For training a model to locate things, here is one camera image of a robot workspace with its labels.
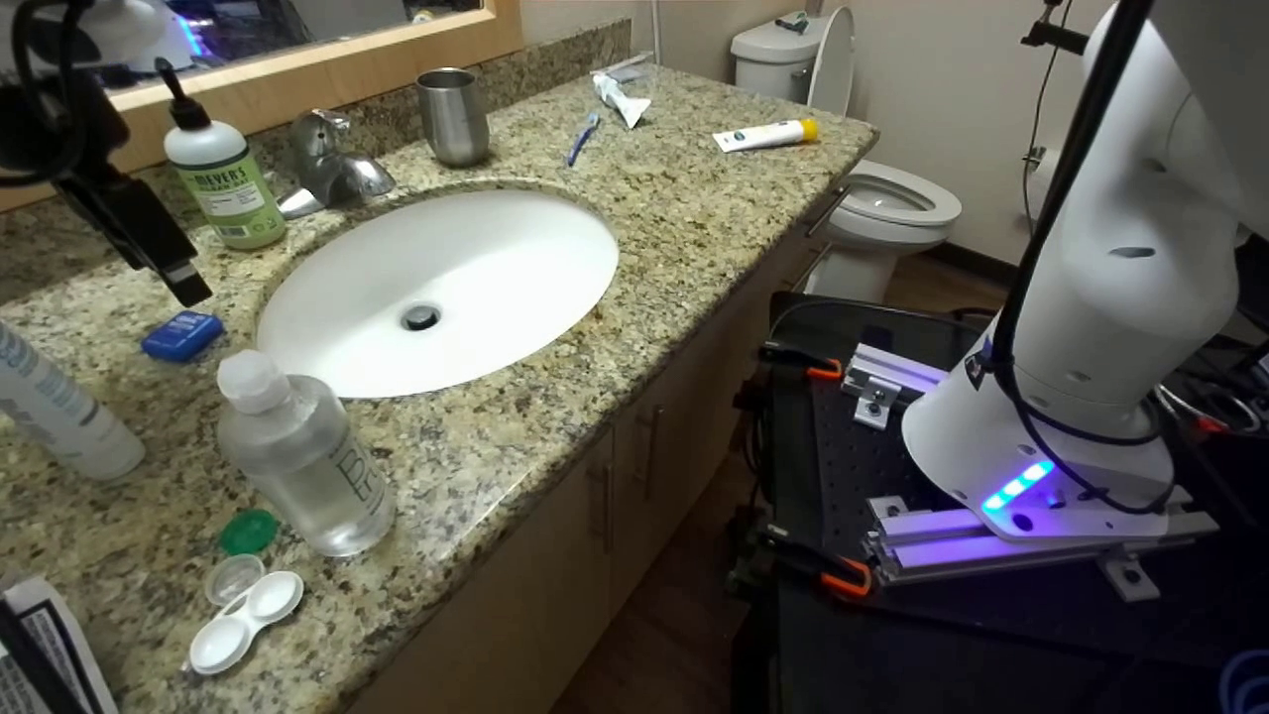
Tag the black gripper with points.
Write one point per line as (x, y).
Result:
(59, 131)

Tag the blue dental floss box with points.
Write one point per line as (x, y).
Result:
(182, 335)

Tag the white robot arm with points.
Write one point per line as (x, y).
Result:
(1123, 263)

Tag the white oval sink basin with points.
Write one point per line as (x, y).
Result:
(502, 263)

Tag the green soap pump bottle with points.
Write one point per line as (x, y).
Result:
(230, 191)

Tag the white CeraVe lotion bottle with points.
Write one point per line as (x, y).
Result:
(66, 417)

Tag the chrome faucet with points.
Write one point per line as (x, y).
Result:
(324, 166)

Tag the wood framed mirror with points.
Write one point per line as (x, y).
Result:
(329, 66)

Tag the clear bottle white cap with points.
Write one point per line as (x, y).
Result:
(310, 468)

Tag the green round cap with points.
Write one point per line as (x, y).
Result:
(252, 533)

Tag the grey metal cup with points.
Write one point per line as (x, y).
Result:
(454, 122)

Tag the clear round cap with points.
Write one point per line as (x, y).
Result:
(230, 579)

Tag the white contact lens case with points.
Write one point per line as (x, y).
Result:
(243, 626)

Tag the printed paper leaflet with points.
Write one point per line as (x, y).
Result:
(59, 647)

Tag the blue toothbrush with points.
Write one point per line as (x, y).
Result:
(583, 139)

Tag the white grey toothpaste tube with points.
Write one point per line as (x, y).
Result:
(621, 103)

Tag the granite vanity cabinet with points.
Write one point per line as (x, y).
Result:
(596, 528)

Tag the white tube yellow cap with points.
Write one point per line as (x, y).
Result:
(757, 138)

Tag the orange black clamp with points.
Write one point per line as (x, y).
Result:
(805, 361)
(834, 574)

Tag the white toilet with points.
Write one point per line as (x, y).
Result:
(912, 213)

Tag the black robot cart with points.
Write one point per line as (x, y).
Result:
(859, 636)

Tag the aluminium extrusion rail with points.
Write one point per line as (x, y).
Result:
(954, 541)
(888, 377)

